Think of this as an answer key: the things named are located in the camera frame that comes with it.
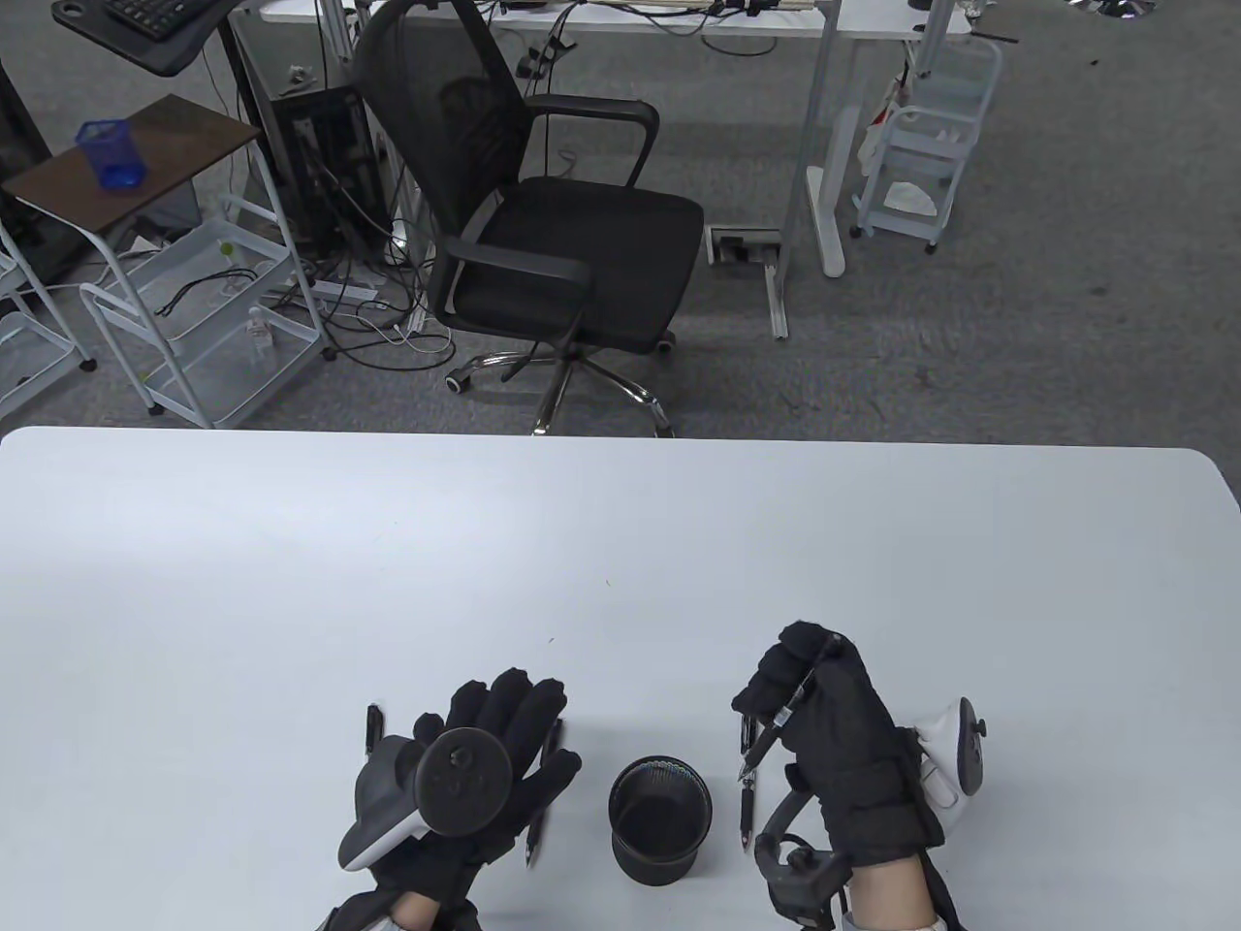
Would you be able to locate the blue mesh pen cup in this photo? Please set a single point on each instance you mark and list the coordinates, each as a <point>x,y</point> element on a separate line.
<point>116,160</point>

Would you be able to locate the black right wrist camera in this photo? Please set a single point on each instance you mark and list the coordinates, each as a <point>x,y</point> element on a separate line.
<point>800,882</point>

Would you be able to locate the grey floor socket box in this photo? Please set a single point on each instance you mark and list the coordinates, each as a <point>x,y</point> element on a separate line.
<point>742,247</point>

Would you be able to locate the black mesh pen holder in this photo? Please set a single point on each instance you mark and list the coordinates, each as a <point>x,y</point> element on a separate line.
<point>669,863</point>

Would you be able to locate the grey hand controller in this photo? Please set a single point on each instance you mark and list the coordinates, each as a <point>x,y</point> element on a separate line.
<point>463,781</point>
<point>955,756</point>

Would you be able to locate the black computer tower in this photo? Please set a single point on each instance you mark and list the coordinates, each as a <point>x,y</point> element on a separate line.
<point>330,145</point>

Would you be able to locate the person's left forearm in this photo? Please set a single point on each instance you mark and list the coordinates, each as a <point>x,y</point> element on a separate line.
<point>422,914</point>

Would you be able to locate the grey left hand controller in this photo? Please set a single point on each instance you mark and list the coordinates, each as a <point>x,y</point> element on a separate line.
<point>463,781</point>

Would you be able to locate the person's right hand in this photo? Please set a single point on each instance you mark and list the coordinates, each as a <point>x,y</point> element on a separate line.
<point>853,747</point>

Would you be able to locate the person's left hand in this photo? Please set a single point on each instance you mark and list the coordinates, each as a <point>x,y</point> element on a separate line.
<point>524,718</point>

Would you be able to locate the person's right forearm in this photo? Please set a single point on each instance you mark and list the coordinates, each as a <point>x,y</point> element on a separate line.
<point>892,897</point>

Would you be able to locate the chrome chair base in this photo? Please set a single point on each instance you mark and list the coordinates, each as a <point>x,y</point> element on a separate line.
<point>1115,8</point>

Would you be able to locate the white crumpled cloth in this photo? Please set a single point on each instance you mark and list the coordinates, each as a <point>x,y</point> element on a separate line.
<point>911,199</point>

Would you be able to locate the black click pen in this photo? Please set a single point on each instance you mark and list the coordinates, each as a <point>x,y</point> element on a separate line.
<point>531,849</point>
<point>373,727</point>
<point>766,742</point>
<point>747,810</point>

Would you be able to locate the black keyboard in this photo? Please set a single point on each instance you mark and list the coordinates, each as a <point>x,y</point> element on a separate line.
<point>155,12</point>

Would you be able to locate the white power strip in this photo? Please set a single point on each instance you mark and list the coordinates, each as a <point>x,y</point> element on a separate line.
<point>344,289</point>

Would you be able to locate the white plastic rolling cart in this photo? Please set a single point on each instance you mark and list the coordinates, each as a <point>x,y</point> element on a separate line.
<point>955,107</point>

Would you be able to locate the black mesh office chair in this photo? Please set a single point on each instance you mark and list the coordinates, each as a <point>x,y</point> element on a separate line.
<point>572,252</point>

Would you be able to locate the black keyboard tray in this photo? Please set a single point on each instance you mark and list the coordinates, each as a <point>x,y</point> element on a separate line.
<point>165,53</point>

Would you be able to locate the clear spray bottle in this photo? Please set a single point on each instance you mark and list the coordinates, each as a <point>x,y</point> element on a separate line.
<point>260,335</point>

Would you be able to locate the grey right hand controller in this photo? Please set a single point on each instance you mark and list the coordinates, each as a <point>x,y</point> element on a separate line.
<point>955,756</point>

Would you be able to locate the brown side table white frame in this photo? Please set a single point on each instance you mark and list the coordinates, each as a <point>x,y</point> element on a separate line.
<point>145,155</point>

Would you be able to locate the white plastic bag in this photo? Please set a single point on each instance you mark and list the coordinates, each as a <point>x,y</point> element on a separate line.
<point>882,136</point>

